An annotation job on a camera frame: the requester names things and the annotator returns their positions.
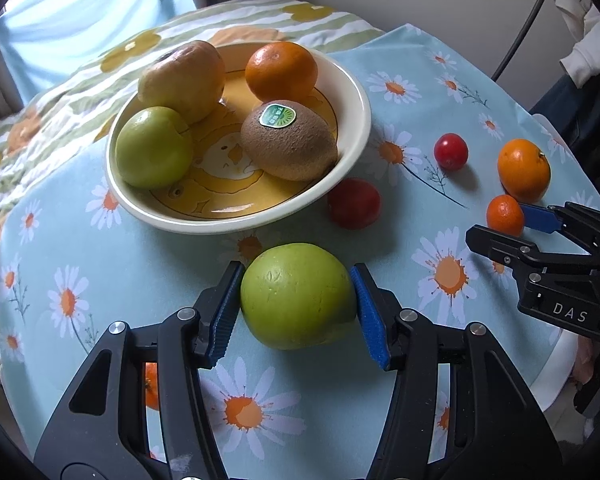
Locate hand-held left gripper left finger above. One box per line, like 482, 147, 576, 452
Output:
32, 260, 246, 480

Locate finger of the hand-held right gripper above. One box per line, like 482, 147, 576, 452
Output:
466, 225, 600, 281
520, 202, 600, 257

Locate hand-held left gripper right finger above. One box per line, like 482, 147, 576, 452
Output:
349, 262, 563, 480

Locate small mandarin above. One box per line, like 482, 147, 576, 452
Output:
486, 194, 525, 237
144, 361, 160, 411

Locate green apple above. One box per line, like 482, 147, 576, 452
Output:
240, 243, 357, 351
115, 106, 194, 189

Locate cream yellow cartoon bowl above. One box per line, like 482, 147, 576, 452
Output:
105, 40, 372, 234

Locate brown kiwi with green sticker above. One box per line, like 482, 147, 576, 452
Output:
240, 100, 338, 182

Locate yellow red apple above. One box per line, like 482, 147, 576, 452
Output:
138, 40, 227, 126

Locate large orange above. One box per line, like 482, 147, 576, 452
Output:
497, 138, 552, 204
245, 41, 319, 106

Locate person's right hand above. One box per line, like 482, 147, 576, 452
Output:
574, 334, 600, 387

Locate red plum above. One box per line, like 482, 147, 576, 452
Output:
434, 133, 469, 171

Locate blue daisy tablecloth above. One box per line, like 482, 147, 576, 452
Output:
0, 22, 600, 480

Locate red tomato near bowl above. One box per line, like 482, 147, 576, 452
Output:
327, 178, 382, 230

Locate dark clothing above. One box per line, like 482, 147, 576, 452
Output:
530, 67, 600, 196

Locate striped floral blanket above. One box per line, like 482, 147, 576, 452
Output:
0, 0, 387, 391

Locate light blue window cloth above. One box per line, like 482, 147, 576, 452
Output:
0, 0, 198, 96

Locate black cable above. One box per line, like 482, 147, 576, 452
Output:
491, 0, 556, 81

